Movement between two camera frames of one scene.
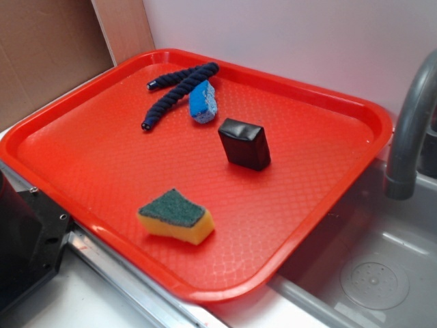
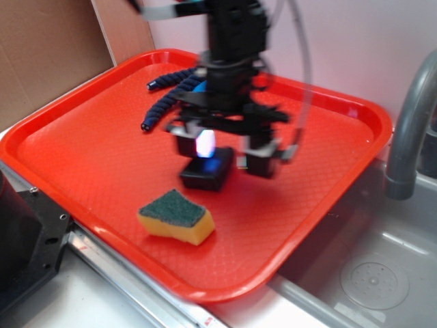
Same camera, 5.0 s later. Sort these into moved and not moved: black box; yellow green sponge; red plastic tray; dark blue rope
Moved: black box
Not moved: dark blue rope; yellow green sponge; red plastic tray
